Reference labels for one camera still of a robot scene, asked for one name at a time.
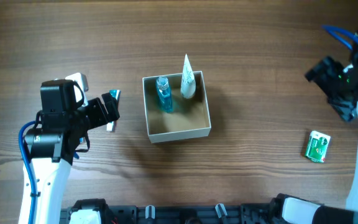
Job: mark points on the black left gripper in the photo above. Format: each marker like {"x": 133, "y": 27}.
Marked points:
{"x": 106, "y": 108}

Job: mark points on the white cardboard box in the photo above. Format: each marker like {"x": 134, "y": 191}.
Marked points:
{"x": 190, "y": 117}

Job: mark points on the small blue item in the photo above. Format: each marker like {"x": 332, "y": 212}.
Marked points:
{"x": 80, "y": 141}

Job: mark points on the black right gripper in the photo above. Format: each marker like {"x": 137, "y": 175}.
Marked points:
{"x": 327, "y": 83}

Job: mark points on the green soap packet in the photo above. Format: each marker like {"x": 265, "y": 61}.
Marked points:
{"x": 317, "y": 146}

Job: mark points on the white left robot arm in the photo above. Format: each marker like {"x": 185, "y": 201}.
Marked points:
{"x": 50, "y": 144}

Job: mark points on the white lotion tube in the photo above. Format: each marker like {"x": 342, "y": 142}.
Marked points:
{"x": 188, "y": 83}

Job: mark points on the blue liquid bottle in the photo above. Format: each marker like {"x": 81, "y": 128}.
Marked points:
{"x": 164, "y": 94}

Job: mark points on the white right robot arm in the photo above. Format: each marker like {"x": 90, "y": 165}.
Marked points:
{"x": 296, "y": 210}

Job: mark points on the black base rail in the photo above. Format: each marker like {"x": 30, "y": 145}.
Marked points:
{"x": 244, "y": 213}

